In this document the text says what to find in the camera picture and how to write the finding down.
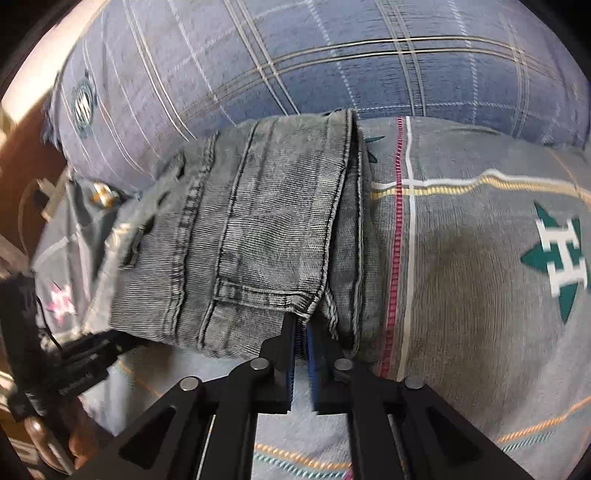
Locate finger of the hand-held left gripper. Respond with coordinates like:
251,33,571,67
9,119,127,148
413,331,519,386
69,329,145,365

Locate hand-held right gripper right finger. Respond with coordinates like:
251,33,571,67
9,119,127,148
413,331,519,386
305,322,532,480

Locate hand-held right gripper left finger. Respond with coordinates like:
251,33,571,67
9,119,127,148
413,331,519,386
90,314,297,480

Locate grey denim pants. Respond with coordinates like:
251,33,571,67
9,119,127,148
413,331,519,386
82,108,385,366

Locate person's left hand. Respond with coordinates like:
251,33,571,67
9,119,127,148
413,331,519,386
24,405,100,476

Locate white power strip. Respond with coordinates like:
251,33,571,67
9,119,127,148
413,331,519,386
34,179,64,221

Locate brown wooden headboard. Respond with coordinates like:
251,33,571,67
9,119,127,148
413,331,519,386
0,105,66,259

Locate blue plaid pillow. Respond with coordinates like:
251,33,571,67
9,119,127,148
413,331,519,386
43,0,591,195

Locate white charger cable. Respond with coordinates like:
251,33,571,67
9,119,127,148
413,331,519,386
17,182,47,252

